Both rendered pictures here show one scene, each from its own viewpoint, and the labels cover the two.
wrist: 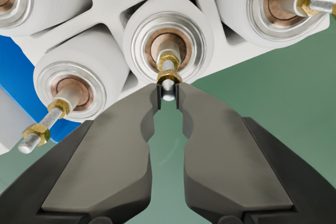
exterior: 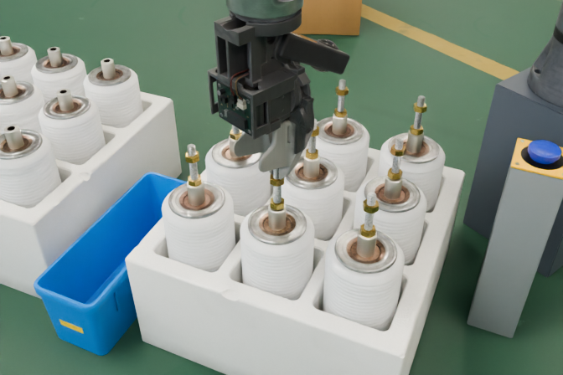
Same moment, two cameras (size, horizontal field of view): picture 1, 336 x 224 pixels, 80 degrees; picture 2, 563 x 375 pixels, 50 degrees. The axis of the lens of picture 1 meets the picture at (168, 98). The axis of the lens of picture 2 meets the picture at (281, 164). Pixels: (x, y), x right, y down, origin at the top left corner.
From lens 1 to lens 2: 0.70 m
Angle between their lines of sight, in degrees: 76
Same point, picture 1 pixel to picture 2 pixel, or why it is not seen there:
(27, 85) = (98, 249)
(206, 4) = (321, 269)
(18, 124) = (52, 240)
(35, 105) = (79, 257)
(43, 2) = (247, 172)
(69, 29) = not seen: hidden behind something
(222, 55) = (300, 305)
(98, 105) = (198, 213)
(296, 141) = not seen: outside the picture
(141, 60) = (257, 215)
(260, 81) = not seen: outside the picture
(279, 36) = (347, 261)
